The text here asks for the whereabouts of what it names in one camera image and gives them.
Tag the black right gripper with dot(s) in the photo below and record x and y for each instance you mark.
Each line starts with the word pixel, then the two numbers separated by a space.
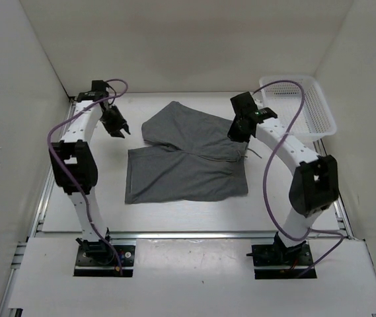
pixel 234 135

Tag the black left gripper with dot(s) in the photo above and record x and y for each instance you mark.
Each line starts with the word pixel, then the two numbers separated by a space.
pixel 121 123

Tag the aluminium left frame rail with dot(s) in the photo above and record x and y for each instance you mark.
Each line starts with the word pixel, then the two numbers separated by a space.
pixel 26 178

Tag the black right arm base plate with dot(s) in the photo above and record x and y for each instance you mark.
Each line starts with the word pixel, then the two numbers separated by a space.
pixel 267 266

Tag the aluminium front frame rail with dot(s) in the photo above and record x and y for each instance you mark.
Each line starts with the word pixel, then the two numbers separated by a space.
pixel 196 235

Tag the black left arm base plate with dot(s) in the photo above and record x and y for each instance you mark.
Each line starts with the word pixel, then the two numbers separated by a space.
pixel 100 261

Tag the white perforated plastic basket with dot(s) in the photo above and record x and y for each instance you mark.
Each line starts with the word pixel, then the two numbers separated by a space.
pixel 284 97

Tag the aluminium frame rail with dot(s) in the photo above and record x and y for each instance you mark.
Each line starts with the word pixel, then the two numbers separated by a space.
pixel 26 178
pixel 338 204
pixel 196 235

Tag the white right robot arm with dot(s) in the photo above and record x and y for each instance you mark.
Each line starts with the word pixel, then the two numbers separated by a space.
pixel 314 185

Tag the grey cotton shorts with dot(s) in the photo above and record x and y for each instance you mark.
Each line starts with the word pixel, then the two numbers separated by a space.
pixel 188 157

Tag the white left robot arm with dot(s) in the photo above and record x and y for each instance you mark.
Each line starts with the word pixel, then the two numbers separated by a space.
pixel 74 168

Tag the aluminium right frame rail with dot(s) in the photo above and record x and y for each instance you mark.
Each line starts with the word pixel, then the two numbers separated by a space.
pixel 338 204

